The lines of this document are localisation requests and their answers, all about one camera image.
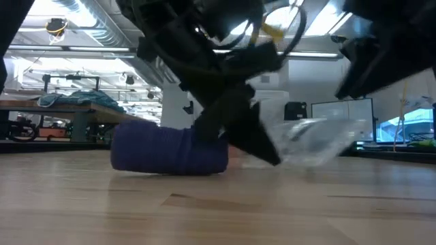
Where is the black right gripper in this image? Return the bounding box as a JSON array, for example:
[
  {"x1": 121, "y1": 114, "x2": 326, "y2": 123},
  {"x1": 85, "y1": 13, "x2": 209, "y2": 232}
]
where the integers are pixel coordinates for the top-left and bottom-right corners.
[{"x1": 334, "y1": 0, "x2": 436, "y2": 101}]

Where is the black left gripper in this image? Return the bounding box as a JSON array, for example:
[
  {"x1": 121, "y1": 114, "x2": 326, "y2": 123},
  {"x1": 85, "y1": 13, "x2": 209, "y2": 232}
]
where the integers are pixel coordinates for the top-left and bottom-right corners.
[{"x1": 137, "y1": 19, "x2": 284, "y2": 167}]

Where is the clear plastic zip bag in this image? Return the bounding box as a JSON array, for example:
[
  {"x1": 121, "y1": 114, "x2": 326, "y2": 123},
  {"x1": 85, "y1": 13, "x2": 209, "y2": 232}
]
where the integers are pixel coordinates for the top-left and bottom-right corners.
[{"x1": 268, "y1": 117, "x2": 371, "y2": 167}]

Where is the blue elastic bandage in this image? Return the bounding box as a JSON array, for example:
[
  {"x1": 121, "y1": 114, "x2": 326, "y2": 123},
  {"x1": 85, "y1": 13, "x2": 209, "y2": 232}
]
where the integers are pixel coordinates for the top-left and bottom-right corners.
[{"x1": 110, "y1": 119, "x2": 229, "y2": 176}]

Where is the clear plastic storage bin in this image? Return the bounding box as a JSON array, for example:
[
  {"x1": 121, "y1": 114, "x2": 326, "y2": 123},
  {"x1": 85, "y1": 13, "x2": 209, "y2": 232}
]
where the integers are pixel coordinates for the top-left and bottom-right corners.
[{"x1": 251, "y1": 88, "x2": 290, "y2": 157}]

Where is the white board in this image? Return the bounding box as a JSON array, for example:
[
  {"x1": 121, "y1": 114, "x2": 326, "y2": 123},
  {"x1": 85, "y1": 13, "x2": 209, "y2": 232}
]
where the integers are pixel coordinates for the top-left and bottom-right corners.
[{"x1": 310, "y1": 97, "x2": 378, "y2": 143}]

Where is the black equipment stand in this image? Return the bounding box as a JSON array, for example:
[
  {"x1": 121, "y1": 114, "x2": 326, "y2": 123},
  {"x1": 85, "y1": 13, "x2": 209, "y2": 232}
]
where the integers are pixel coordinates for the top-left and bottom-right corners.
[{"x1": 283, "y1": 101, "x2": 309, "y2": 122}]

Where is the wooden workbench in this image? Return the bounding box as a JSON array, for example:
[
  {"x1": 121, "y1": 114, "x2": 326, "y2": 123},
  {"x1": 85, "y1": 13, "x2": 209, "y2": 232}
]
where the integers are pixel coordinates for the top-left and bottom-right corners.
[{"x1": 0, "y1": 99, "x2": 144, "y2": 146}]

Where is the teal cloth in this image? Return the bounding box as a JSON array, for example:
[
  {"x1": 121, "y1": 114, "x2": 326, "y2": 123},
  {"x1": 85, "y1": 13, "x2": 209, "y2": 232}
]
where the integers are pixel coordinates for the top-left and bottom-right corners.
[{"x1": 36, "y1": 89, "x2": 127, "y2": 114}]

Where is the long LED light bar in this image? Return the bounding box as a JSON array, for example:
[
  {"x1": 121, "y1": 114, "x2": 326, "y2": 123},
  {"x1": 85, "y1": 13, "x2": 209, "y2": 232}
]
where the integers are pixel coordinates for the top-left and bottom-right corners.
[{"x1": 6, "y1": 43, "x2": 345, "y2": 61}]

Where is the black wheel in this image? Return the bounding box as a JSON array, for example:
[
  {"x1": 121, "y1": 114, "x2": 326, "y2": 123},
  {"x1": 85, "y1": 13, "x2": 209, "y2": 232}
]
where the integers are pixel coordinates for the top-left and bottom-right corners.
[{"x1": 5, "y1": 118, "x2": 41, "y2": 143}]

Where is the yellow cable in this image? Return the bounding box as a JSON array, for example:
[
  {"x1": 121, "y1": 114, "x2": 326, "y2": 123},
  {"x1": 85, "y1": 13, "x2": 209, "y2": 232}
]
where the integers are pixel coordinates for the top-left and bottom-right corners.
[{"x1": 393, "y1": 78, "x2": 409, "y2": 152}]

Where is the yellow cable tag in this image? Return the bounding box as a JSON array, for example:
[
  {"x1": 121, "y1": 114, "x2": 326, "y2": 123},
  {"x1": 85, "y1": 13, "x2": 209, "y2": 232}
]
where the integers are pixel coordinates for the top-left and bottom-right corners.
[{"x1": 260, "y1": 22, "x2": 285, "y2": 40}]

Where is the black metal rig frame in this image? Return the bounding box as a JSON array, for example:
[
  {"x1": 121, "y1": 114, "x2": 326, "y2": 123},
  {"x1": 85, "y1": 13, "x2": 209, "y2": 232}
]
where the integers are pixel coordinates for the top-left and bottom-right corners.
[{"x1": 42, "y1": 73, "x2": 102, "y2": 92}]

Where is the black ceiling cable reel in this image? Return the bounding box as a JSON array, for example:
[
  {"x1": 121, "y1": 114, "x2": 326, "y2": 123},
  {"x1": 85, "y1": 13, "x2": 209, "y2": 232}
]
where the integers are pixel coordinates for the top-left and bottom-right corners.
[{"x1": 45, "y1": 17, "x2": 69, "y2": 44}]

